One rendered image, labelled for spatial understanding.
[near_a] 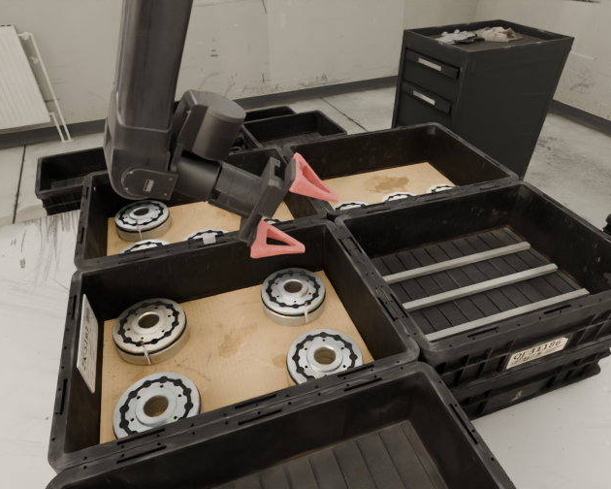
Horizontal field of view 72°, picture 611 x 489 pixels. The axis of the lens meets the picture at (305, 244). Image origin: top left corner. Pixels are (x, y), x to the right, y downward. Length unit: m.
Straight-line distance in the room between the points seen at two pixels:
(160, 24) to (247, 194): 0.21
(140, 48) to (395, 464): 0.51
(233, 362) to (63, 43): 3.12
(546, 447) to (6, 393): 0.87
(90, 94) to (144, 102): 3.17
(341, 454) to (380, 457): 0.05
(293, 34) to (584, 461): 3.53
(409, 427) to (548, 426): 0.29
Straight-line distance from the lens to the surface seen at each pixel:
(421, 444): 0.58
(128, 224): 0.88
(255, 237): 0.59
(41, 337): 0.96
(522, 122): 2.37
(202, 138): 0.50
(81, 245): 0.73
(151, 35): 0.45
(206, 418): 0.47
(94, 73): 3.59
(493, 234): 0.92
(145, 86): 0.46
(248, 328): 0.67
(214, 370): 0.63
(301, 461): 0.55
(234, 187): 0.53
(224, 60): 3.70
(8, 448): 0.83
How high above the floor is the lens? 1.33
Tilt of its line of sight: 38 degrees down
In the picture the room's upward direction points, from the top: straight up
